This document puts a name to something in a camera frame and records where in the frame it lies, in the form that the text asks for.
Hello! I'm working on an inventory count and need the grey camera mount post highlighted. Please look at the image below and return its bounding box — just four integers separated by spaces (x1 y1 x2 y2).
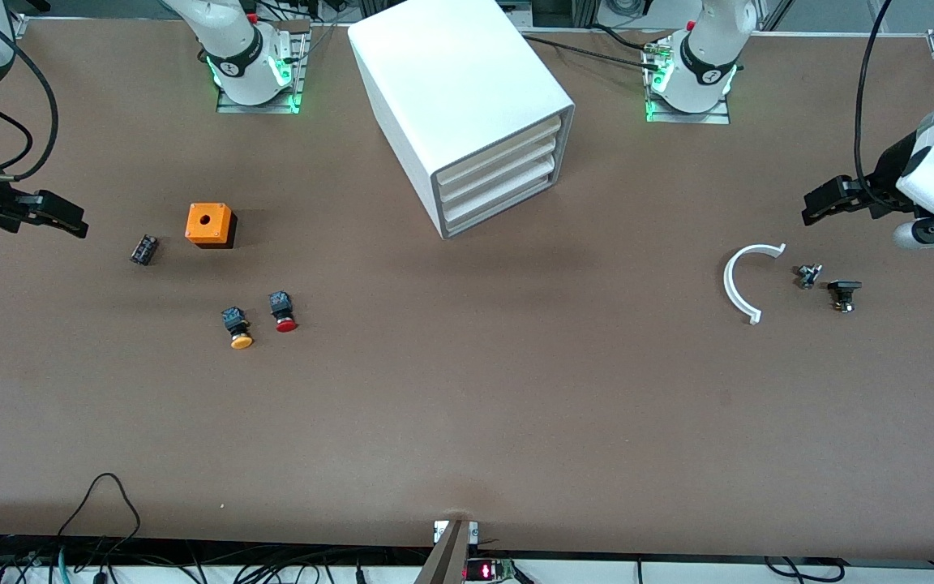
413 519 481 584

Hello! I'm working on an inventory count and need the yellow push button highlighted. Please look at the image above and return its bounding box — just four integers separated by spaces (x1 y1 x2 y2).
221 306 255 351

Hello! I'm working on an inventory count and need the cream white drawer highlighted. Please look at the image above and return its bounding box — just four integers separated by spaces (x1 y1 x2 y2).
441 157 557 224
438 138 559 204

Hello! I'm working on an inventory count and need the small device with red display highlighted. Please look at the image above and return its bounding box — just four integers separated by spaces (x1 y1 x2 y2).
465 557 518 584

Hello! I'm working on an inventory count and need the black button holder part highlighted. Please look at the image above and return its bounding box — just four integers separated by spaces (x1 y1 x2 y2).
827 279 863 315

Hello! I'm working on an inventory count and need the red push button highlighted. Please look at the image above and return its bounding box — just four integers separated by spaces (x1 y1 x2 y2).
268 291 299 334

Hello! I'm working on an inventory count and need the white drawer cabinet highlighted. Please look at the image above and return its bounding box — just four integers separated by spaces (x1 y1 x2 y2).
348 0 576 241

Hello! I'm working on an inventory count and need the orange button enclosure box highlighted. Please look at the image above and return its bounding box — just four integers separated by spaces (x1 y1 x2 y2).
185 203 238 250

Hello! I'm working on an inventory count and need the white plastic tray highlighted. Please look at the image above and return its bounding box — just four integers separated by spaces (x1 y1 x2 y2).
433 116 563 186

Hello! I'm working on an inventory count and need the white curved plastic part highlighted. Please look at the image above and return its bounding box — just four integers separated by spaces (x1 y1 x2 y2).
722 243 787 326

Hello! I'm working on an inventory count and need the black cable under table edge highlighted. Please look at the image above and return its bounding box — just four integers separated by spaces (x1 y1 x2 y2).
762 556 847 584

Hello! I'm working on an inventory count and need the black cable to arm base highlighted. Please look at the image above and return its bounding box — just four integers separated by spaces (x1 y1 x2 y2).
520 31 672 72

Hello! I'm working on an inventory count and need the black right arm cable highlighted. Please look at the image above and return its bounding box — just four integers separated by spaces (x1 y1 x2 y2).
0 32 60 183

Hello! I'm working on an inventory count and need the thin black looped cable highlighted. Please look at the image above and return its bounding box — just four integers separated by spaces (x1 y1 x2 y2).
57 472 142 562

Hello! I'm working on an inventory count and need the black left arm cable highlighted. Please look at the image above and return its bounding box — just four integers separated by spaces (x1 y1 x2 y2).
854 0 896 208

